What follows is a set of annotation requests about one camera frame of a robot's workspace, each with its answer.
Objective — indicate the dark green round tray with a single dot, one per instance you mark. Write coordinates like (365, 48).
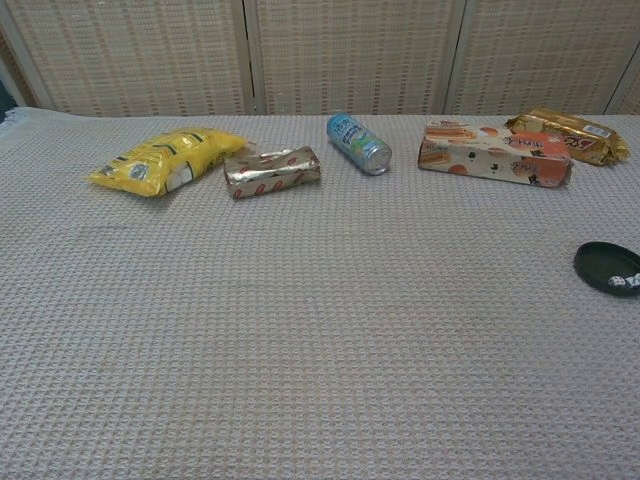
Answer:
(600, 262)

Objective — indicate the silver foil snack pack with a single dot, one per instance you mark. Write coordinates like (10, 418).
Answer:
(270, 172)

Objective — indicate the beige waffle-weave tablecloth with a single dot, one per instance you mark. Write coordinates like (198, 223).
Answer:
(300, 325)

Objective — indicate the blue drink can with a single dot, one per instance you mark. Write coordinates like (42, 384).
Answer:
(357, 142)

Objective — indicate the yellow snack bag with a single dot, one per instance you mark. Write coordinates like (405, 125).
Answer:
(165, 155)

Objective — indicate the woven folding screen panel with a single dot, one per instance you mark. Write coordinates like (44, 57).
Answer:
(355, 55)
(545, 55)
(135, 55)

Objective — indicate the orange and white biscuit box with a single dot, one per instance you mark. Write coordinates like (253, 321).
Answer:
(490, 155)

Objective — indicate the gold foil biscuit pack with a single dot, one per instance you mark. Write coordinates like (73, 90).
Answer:
(575, 135)

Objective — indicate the white die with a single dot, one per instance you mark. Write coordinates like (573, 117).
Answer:
(617, 283)
(634, 281)

